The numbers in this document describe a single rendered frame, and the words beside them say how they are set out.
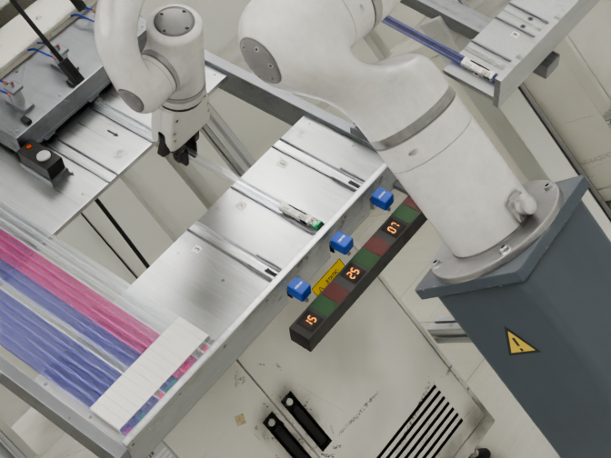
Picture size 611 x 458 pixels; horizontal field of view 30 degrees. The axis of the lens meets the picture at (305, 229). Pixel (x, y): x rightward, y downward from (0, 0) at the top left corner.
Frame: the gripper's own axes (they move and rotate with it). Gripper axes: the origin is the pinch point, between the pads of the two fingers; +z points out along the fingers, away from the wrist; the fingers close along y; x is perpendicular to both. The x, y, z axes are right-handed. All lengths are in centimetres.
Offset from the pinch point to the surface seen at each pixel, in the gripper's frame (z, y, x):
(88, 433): -4, 48, 25
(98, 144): 3.7, 6.8, -14.3
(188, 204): 165, -71, -72
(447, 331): 41, -21, 47
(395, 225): -3.4, -8.3, 38.1
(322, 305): -3.4, 10.9, 37.8
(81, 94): 0.9, 1.9, -22.7
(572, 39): 34, -98, 29
